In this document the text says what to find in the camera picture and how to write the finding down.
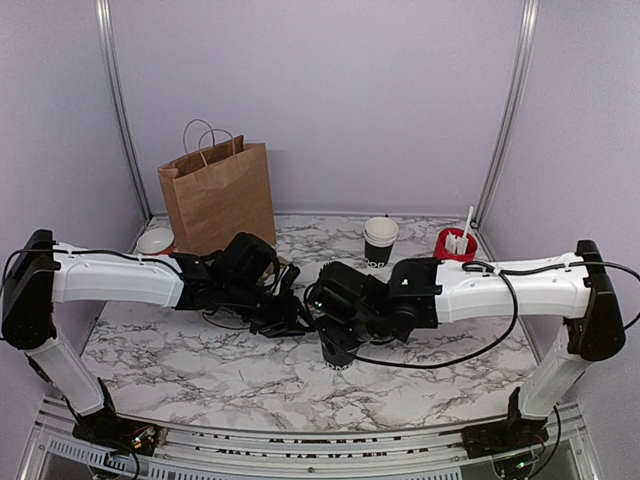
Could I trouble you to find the aluminium frame post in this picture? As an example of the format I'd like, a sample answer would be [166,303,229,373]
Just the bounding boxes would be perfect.
[94,0,152,224]
[474,0,540,229]

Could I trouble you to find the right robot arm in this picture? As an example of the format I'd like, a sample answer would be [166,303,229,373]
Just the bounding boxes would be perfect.
[304,240,626,458]

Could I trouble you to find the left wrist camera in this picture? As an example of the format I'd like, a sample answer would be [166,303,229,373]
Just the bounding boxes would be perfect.
[205,232,300,305]

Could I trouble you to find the white sugar packets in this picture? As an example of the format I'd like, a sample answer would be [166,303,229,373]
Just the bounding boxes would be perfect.
[445,230,469,255]

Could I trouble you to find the cardboard cup carrier tray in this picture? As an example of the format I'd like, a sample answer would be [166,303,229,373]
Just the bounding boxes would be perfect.
[263,256,290,283]

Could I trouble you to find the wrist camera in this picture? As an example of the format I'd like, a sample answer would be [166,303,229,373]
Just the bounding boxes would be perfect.
[307,261,388,324]
[205,232,300,305]

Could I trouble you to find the black paper coffee cup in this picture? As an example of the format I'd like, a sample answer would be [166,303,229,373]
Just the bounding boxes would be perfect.
[322,344,354,371]

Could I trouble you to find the right aluminium frame post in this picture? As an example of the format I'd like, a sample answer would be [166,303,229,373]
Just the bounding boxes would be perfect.
[474,0,540,229]

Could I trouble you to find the left aluminium frame post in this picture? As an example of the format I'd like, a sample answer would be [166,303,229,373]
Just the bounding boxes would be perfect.
[94,0,152,224]

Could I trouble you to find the black plastic cup lid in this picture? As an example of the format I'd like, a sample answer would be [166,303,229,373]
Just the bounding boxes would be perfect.
[322,335,361,358]

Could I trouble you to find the white and orange bowl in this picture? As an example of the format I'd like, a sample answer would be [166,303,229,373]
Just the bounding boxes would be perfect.
[136,228,175,255]

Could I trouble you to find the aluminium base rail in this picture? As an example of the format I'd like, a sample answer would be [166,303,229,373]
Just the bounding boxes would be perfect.
[17,397,602,479]

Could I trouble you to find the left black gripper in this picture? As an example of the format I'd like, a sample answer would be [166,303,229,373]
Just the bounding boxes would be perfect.
[223,277,316,338]

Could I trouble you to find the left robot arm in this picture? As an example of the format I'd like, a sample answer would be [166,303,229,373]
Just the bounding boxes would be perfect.
[1,230,312,456]

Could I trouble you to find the brown paper bag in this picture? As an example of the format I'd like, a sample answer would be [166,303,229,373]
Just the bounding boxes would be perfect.
[157,126,276,256]

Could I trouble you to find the stack of paper cups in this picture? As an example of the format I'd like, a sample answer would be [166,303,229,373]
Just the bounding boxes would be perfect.
[364,217,399,268]

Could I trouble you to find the red cylindrical holder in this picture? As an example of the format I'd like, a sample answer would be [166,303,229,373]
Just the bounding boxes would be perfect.
[434,228,478,262]

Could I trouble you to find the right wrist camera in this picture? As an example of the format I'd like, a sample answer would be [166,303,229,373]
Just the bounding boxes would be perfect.
[307,261,388,324]

